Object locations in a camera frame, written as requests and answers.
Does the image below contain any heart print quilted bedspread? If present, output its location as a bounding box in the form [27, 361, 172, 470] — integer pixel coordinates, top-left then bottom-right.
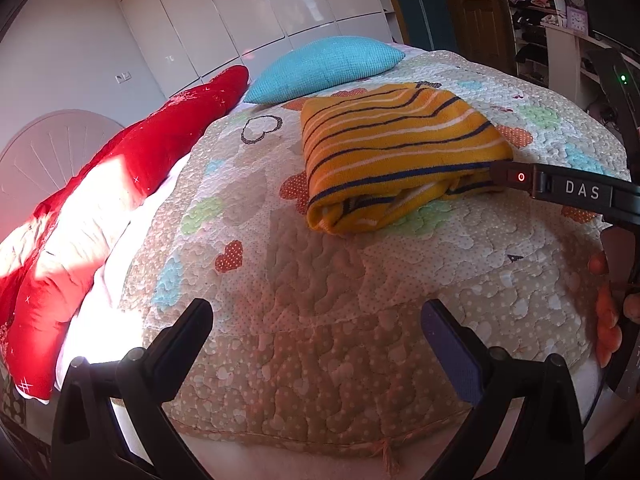
[120, 42, 633, 461]

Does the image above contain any brown wooden door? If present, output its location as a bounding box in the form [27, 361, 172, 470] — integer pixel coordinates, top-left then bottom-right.
[439, 0, 517, 77]

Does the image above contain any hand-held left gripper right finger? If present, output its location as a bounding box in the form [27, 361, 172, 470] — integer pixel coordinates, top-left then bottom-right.
[420, 299, 587, 480]

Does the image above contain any purple square clock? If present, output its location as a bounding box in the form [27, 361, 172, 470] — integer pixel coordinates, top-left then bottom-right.
[567, 7, 592, 32]

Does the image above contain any white shelf unit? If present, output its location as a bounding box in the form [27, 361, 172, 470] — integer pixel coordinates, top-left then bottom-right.
[500, 0, 640, 128]

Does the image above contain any white glossy wardrobe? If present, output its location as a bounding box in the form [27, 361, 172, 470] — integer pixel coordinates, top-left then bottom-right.
[107, 0, 403, 105]

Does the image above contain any white bed sheet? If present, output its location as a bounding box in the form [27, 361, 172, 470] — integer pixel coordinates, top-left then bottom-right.
[50, 152, 201, 403]

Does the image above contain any blue knitted pillow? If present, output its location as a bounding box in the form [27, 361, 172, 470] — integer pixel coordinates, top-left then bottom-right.
[243, 36, 406, 105]

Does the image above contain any orange striped towel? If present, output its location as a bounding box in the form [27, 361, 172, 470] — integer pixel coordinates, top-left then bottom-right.
[300, 82, 516, 235]

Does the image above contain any red blanket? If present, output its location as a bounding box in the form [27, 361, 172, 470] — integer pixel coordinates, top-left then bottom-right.
[0, 65, 251, 406]

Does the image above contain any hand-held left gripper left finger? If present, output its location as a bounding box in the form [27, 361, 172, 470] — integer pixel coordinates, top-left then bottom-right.
[50, 297, 216, 480]

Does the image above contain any person's right hand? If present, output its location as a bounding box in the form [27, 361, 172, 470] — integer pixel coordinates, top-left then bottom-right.
[587, 252, 640, 367]

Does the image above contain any round white headboard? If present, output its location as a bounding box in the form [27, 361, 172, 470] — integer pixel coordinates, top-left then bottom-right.
[0, 109, 127, 223]

